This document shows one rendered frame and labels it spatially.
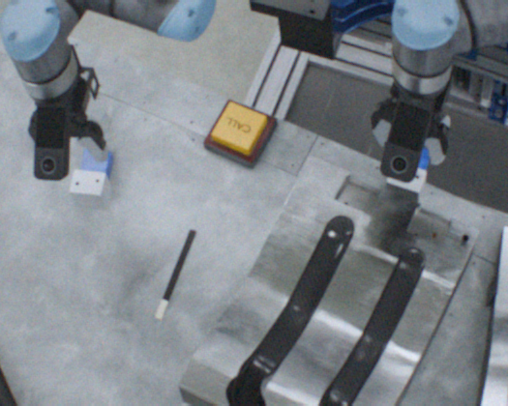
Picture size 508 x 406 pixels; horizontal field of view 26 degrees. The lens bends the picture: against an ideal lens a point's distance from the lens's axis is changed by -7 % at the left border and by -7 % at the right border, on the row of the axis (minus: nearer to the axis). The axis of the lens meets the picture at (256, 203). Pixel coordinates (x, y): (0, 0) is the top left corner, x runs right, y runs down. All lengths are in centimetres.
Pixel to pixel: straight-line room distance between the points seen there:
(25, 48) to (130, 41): 148
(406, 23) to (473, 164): 113
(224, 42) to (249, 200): 110
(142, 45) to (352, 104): 60
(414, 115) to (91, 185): 50
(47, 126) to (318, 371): 46
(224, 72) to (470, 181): 68
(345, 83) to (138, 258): 89
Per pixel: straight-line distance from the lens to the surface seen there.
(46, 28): 130
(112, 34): 280
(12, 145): 179
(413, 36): 126
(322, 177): 159
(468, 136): 238
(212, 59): 271
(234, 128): 169
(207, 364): 146
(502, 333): 153
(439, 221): 158
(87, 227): 170
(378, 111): 147
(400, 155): 141
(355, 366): 149
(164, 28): 131
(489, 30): 130
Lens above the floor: 234
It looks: 67 degrees down
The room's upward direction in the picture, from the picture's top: 12 degrees counter-clockwise
